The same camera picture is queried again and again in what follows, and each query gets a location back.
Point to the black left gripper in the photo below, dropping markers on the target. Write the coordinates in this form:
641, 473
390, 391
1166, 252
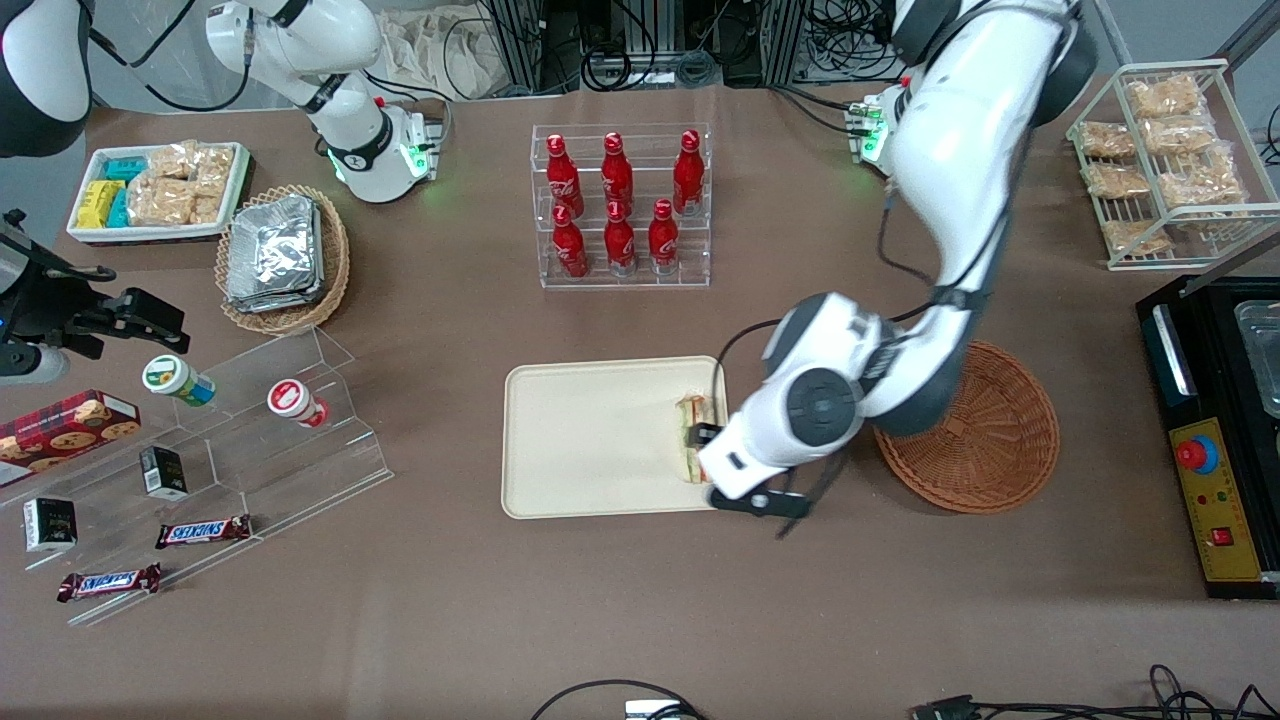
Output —
706, 435

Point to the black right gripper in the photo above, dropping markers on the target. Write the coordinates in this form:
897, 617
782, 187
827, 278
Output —
52, 312

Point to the triangle sandwich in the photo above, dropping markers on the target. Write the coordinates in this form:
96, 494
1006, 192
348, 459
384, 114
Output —
695, 408

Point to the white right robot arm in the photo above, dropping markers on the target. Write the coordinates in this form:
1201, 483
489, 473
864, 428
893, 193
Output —
350, 140

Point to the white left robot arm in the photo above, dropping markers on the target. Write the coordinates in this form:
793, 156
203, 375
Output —
950, 150

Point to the white rectangular snack tray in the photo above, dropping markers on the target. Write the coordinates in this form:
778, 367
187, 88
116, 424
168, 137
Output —
150, 234

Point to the beige plastic tray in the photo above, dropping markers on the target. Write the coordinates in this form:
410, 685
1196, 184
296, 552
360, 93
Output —
600, 440

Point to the oval light wicker basket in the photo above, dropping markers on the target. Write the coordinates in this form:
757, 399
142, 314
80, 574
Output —
335, 270

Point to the round brown wicker basket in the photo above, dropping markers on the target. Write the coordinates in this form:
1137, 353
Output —
1000, 440

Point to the green lid yogurt cup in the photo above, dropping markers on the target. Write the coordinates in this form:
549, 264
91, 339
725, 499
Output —
170, 376

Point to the teal snack pack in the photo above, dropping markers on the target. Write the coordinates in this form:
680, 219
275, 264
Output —
120, 210
127, 167

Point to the clear rice cracker pack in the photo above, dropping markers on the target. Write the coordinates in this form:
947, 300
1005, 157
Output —
172, 160
158, 203
215, 165
208, 207

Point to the yellow snack pack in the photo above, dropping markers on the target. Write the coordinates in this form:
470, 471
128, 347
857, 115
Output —
95, 205

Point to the silver foil pouch stack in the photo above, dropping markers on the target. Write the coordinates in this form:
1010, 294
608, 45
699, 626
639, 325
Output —
275, 250

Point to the red tartan cookie box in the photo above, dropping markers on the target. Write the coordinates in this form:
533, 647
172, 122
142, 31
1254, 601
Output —
60, 435

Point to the small black carton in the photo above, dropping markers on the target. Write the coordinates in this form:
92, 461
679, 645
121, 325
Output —
163, 473
50, 525

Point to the red lid yogurt cup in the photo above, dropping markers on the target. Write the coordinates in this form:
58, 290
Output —
290, 398

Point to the clear acrylic bottle rack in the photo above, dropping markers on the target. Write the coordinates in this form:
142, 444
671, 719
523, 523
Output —
640, 282

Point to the red cola bottle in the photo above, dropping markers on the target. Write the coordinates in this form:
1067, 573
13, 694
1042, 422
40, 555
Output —
617, 175
663, 240
570, 250
688, 175
563, 180
620, 245

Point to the clear acrylic step stand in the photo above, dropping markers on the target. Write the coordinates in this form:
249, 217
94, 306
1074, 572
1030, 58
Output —
300, 470

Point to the brown snickers bar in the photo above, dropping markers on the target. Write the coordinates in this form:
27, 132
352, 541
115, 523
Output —
108, 583
203, 532

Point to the beige cloth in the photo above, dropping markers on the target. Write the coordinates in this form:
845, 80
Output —
430, 50

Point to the bagged puffed snack pack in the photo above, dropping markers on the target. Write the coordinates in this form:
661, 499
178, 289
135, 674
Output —
1180, 134
1200, 183
1105, 140
1115, 181
1137, 238
1165, 97

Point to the red emergency stop button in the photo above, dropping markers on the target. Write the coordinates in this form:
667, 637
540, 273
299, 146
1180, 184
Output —
1196, 454

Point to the black machine housing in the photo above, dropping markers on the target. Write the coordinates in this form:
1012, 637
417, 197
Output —
1190, 590

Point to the yellow control panel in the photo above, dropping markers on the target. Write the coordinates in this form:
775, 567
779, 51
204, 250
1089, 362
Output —
1225, 500

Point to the clear plastic container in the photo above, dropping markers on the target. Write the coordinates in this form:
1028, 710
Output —
1262, 360

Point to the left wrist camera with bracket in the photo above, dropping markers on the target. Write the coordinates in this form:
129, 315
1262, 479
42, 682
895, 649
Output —
760, 502

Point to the aluminium frame post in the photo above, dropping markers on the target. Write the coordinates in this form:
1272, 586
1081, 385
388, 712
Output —
515, 45
785, 40

